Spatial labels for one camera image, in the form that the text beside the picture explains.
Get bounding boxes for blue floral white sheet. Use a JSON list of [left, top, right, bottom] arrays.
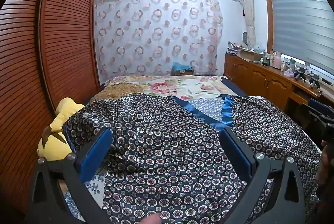
[[59, 174, 105, 217]]

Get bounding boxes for grey striped window blind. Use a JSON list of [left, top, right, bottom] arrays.
[[269, 0, 334, 76]]

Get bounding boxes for dark blue bed sheet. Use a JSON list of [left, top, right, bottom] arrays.
[[223, 77, 248, 97]]

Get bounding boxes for person's left hand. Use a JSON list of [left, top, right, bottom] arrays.
[[140, 214, 163, 224]]

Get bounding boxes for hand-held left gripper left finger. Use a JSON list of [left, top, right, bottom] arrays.
[[31, 127, 115, 224]]

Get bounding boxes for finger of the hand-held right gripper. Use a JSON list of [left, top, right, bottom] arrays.
[[307, 98, 334, 125]]

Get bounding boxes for wooden wardrobe doors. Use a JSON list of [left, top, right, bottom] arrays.
[[0, 0, 102, 214]]

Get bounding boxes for group of dark bottles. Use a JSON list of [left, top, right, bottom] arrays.
[[262, 50, 273, 66]]

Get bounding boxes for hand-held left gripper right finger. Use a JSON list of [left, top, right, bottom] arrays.
[[219, 127, 306, 224]]

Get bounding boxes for wooden sideboard cabinet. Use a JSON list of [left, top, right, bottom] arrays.
[[224, 53, 334, 113]]

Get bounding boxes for navy patterned satin pajama top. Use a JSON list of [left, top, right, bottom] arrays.
[[63, 93, 323, 224]]

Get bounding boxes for crumpled blue cloth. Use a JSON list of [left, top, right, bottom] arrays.
[[172, 62, 194, 72]]

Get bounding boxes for pink bottle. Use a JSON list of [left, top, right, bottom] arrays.
[[273, 51, 282, 69]]

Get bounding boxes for wooden window frame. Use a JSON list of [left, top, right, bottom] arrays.
[[262, 0, 334, 90]]

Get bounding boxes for circle patterned sheer curtain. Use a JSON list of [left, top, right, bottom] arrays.
[[94, 0, 224, 78]]

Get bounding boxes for tied white floral curtain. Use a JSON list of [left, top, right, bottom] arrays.
[[237, 0, 257, 48]]

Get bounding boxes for floral cream blanket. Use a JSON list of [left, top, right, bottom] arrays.
[[100, 75, 230, 104]]

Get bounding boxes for yellow plush toy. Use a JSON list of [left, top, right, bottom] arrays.
[[37, 97, 85, 162]]

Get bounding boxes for person's right hand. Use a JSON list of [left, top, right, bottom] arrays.
[[316, 140, 334, 190]]

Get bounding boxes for pile of papers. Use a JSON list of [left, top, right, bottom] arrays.
[[227, 41, 240, 55]]

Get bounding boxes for open cardboard box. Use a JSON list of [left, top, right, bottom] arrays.
[[239, 48, 263, 62]]

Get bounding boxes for small cardboard box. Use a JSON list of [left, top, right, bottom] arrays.
[[173, 69, 195, 77]]

